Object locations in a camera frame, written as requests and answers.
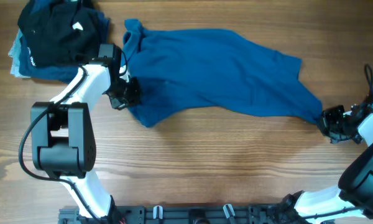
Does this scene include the light grey folded shirt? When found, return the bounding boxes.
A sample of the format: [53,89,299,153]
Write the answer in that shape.
[8,29,29,78]

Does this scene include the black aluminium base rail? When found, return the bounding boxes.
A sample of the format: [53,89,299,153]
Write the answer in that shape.
[57,203,287,224]

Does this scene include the black folded shirt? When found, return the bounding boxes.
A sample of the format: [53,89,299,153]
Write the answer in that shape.
[17,1,100,67]

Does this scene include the right white rail clip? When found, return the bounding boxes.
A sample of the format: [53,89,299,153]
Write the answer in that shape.
[223,203,235,219]

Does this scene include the white rail clip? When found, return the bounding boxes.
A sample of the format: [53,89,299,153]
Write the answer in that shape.
[223,203,235,219]
[152,205,163,220]

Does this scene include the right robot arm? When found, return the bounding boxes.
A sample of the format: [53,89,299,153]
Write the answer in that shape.
[274,93,373,223]

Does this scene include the blue t-shirt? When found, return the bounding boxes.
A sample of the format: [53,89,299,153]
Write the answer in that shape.
[123,19,322,128]

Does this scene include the navy folded shirt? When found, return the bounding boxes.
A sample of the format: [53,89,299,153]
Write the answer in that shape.
[19,1,109,83]

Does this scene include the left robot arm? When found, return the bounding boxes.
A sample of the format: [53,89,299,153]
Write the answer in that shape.
[25,44,140,223]

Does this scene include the left black cable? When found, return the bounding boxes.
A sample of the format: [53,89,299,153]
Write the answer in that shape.
[18,67,103,224]

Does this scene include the left white rail clip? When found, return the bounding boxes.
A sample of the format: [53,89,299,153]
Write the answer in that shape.
[152,205,163,220]

